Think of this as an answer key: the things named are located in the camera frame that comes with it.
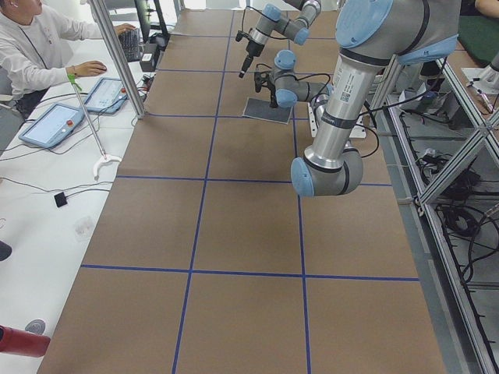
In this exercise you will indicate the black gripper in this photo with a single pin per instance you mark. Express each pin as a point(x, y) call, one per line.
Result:
point(274, 93)
point(249, 50)

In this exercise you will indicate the pink and grey towel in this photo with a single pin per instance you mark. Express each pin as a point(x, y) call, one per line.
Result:
point(262, 110)

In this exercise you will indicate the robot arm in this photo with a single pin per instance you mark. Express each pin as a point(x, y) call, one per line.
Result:
point(272, 19)
point(369, 34)

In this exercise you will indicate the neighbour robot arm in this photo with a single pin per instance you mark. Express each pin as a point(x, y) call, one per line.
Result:
point(485, 79)

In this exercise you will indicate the black box with label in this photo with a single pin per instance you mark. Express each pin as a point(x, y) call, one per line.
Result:
point(150, 57)

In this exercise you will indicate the black monitor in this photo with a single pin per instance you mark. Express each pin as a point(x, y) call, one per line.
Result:
point(144, 12)

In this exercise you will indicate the black keyboard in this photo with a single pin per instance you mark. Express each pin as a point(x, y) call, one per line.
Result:
point(130, 42)

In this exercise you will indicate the far teach pendant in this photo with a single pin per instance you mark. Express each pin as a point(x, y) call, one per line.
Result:
point(106, 97)

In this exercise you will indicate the teach pendant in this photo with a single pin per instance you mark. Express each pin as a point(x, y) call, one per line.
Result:
point(54, 126)
point(106, 97)

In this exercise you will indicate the reacher grabber stick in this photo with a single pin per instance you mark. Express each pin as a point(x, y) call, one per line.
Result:
point(105, 158)

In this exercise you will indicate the near teach pendant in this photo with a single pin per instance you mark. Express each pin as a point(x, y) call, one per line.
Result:
point(54, 126)

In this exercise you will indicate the person in white shirt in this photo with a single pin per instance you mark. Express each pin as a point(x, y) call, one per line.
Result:
point(31, 50)

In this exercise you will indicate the small black square puck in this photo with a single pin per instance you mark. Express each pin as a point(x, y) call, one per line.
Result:
point(60, 199)

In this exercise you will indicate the grey round disc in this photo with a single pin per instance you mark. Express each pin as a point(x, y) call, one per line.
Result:
point(36, 326)

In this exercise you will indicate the red bottle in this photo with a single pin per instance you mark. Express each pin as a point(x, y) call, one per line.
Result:
point(23, 343)

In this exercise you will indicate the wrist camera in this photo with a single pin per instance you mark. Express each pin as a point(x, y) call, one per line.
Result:
point(240, 35)
point(260, 81)

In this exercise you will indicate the aluminium frame post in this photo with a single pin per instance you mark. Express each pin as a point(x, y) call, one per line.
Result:
point(113, 45)

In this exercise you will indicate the aluminium frame rail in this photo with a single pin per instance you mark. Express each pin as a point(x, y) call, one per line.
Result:
point(443, 147)

